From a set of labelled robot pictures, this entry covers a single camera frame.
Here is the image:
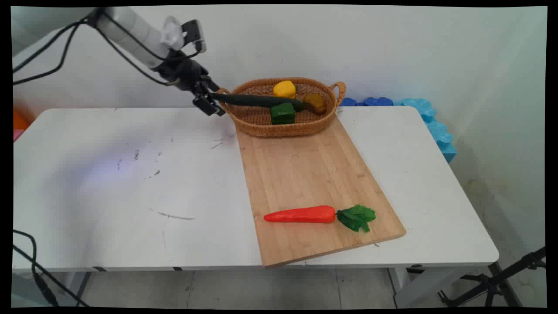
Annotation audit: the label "white table leg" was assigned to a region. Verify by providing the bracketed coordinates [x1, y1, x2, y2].
[388, 265, 480, 308]

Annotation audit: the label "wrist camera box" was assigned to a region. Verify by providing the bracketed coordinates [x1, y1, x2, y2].
[181, 19, 207, 54]

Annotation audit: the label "brown toy potato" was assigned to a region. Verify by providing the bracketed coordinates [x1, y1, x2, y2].
[303, 93, 327, 115]

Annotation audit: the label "black cable with connector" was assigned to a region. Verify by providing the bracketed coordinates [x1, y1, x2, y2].
[12, 229, 90, 307]

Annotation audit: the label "woven wicker basket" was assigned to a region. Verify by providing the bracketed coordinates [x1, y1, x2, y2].
[214, 77, 347, 138]

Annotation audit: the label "bamboo cutting board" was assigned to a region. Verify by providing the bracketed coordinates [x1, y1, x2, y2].
[235, 114, 407, 268]

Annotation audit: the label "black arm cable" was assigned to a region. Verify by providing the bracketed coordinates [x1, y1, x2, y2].
[12, 11, 204, 86]

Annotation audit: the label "blue foam mat pieces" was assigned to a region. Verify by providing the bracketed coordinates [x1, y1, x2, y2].
[339, 97, 457, 164]

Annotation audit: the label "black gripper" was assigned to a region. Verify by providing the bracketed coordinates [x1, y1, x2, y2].
[153, 49, 226, 117]

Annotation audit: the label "dark green toy cucumber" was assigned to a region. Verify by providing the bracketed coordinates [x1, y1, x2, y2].
[208, 92, 315, 113]

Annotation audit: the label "green toy bell pepper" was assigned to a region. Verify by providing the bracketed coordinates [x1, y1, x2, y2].
[269, 102, 296, 125]

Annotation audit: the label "orange toy carrot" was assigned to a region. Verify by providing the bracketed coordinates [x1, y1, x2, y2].
[263, 204, 376, 233]

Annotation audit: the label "orange and pink object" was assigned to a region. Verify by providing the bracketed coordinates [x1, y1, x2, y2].
[13, 109, 30, 142]

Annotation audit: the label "yellow toy bell pepper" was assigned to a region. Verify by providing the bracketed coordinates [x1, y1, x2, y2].
[273, 80, 297, 99]

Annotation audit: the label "black tripod stand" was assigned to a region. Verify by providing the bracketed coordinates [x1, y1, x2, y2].
[437, 246, 547, 307]

